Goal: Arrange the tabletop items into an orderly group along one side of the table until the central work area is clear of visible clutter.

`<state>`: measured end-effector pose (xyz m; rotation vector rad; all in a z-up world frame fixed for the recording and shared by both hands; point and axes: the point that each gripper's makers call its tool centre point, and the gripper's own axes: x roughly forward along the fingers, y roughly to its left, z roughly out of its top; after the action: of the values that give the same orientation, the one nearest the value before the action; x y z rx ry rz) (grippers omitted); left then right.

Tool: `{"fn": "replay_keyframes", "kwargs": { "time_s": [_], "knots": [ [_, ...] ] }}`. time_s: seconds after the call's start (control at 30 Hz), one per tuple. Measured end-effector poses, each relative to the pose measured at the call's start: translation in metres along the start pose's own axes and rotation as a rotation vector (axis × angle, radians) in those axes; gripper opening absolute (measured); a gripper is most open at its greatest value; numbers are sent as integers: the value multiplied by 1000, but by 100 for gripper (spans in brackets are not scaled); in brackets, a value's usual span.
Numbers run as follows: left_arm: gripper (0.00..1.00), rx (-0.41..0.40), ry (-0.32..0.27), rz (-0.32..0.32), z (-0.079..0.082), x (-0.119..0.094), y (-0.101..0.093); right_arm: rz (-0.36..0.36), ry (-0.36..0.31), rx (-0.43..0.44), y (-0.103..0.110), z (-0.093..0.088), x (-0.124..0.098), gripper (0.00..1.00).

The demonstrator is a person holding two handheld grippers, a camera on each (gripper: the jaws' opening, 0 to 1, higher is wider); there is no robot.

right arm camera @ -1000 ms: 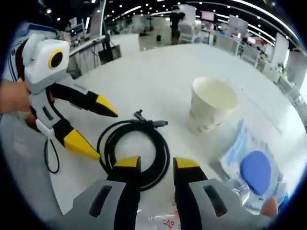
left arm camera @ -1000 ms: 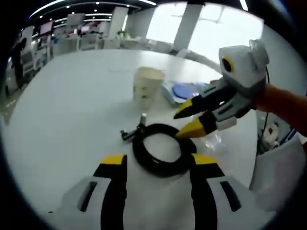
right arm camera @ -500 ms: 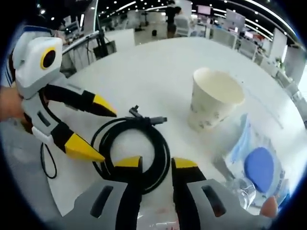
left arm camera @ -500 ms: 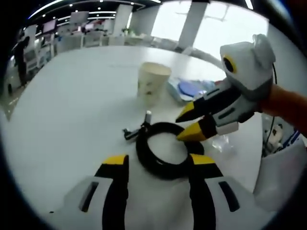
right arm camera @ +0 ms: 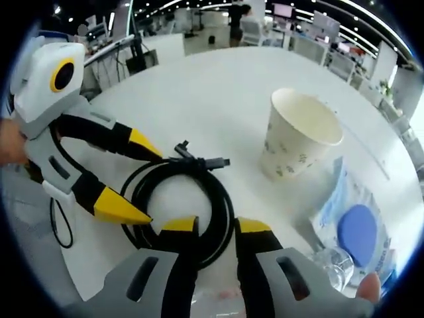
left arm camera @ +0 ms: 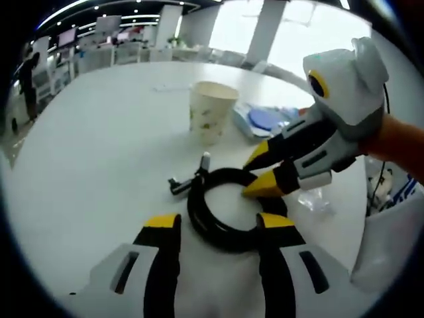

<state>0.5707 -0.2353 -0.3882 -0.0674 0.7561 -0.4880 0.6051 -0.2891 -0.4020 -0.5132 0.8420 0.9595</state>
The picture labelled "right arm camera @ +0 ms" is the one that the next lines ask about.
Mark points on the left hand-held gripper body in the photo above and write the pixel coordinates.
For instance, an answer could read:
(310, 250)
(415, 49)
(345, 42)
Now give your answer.
(43, 99)

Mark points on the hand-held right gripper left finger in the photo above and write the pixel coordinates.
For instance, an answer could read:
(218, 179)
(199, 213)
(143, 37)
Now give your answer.
(179, 271)

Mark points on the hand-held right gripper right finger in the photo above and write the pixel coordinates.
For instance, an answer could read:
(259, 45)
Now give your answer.
(258, 265)

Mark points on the cream paper cup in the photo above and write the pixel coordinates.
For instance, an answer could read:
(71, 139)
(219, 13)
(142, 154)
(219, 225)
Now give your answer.
(298, 145)

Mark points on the person's left hand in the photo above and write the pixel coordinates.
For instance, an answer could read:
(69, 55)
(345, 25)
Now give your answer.
(11, 142)

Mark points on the person's right hand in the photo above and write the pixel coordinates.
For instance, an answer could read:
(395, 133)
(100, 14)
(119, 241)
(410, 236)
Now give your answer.
(369, 286)

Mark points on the black monitor stand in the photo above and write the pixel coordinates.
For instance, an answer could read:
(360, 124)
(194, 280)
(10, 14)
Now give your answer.
(137, 49)

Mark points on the white table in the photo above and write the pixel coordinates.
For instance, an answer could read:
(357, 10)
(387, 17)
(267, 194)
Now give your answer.
(215, 99)

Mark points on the white office chair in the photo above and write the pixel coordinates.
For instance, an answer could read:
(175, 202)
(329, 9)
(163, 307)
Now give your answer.
(253, 31)

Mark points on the computer monitor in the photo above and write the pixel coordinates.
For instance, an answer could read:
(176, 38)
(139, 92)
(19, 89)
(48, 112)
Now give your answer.
(283, 10)
(326, 21)

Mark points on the green potted plant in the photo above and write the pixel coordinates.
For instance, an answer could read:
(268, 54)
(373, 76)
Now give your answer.
(388, 87)

